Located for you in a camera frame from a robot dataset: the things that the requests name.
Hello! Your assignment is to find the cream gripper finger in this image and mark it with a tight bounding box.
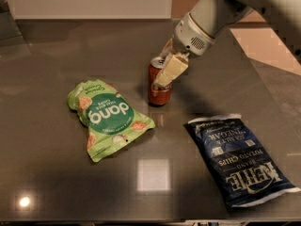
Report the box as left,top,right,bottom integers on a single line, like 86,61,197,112
153,53,189,88
160,39,174,59

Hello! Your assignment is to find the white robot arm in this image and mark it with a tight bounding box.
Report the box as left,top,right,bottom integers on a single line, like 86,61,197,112
153,0,301,88

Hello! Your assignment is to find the red coke can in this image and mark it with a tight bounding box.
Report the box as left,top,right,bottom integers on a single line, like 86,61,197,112
148,56,171,106

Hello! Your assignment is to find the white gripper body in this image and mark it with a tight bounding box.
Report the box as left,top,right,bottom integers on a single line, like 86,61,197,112
172,13,214,57

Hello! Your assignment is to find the blue kettle chips bag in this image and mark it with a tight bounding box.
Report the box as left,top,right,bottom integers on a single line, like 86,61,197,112
188,114,300,207

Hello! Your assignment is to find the green rice chip bag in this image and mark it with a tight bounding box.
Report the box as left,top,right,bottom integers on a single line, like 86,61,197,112
68,80,155,163

